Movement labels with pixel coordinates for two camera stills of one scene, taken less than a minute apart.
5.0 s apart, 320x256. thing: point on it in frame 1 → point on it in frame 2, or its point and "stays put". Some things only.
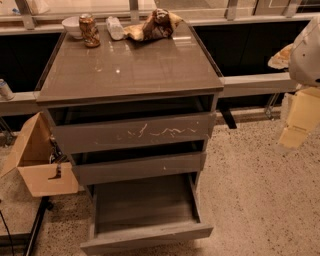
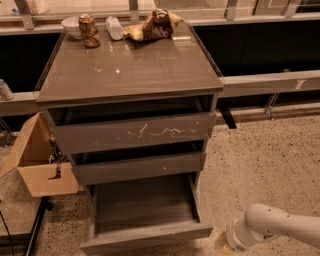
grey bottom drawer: [130, 215] stays put
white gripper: [306, 58] → [230, 238]
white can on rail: [6, 94] stays put
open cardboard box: [43, 169] stays put
